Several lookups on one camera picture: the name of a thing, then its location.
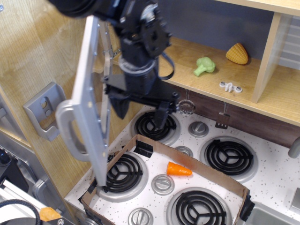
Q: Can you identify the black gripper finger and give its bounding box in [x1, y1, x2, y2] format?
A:
[109, 96, 130, 119]
[154, 103, 173, 129]

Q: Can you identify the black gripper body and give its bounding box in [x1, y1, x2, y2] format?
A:
[102, 65, 180, 113]

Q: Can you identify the silver toy microwave door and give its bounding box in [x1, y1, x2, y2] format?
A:
[55, 15, 113, 187]

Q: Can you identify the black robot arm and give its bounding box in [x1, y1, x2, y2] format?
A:
[52, 0, 179, 129]

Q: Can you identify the hanging silver strainer spoon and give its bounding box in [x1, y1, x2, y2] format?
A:
[178, 89, 196, 116]

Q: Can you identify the back left stove burner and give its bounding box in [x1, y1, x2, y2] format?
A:
[130, 110, 181, 146]

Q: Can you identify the stove burner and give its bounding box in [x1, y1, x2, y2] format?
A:
[97, 152, 149, 203]
[165, 187, 233, 225]
[130, 110, 181, 146]
[199, 136, 258, 183]

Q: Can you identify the silver knob back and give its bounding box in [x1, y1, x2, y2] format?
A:
[188, 121, 209, 137]

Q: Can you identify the silver knob small middle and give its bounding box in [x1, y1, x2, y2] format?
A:
[175, 146, 194, 157]

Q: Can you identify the green toy broccoli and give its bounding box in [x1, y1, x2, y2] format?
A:
[194, 57, 216, 76]

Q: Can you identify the hanging silver spatula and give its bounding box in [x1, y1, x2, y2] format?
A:
[215, 103, 231, 129]

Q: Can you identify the orange toy carrot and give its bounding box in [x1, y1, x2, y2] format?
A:
[166, 162, 193, 176]

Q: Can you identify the white door latch clip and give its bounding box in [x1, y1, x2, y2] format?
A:
[219, 82, 243, 93]

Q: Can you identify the front left stove burner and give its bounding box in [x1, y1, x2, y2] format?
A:
[97, 152, 149, 203]

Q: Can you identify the silver knob centre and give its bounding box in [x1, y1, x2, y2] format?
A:
[151, 174, 175, 196]

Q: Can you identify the back right stove burner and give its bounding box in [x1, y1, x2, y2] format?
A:
[199, 136, 258, 183]

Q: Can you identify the yellow toy corn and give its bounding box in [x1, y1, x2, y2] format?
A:
[226, 43, 249, 65]

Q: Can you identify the front right stove burner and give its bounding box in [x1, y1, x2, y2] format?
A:
[165, 187, 233, 225]

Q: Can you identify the silver knob front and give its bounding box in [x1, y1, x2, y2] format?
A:
[128, 208, 154, 225]

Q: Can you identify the brown cardboard barrier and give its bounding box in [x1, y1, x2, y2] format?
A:
[80, 135, 249, 225]

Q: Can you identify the orange toy at bottom left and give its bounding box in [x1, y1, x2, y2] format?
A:
[39, 207, 61, 222]

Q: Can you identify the grey faucet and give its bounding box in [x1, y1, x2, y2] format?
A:
[288, 137, 300, 158]

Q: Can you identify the silver sink basin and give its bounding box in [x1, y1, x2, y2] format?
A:
[244, 202, 300, 225]

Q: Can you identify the grey wall phone holder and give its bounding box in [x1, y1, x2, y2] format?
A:
[22, 82, 66, 141]

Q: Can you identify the grey oven door handle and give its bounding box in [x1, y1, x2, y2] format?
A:
[32, 176, 61, 210]

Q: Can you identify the black cable bottom left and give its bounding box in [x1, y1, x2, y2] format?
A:
[0, 199, 41, 225]

